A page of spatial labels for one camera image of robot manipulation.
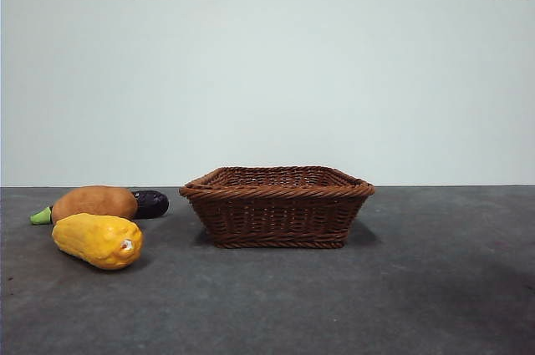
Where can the brown wicker basket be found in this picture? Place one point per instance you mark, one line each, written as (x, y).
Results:
(276, 213)

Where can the purple eggplant with green stem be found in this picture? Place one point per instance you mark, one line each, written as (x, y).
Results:
(151, 204)

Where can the brown potato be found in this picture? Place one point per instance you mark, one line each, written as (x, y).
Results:
(94, 202)

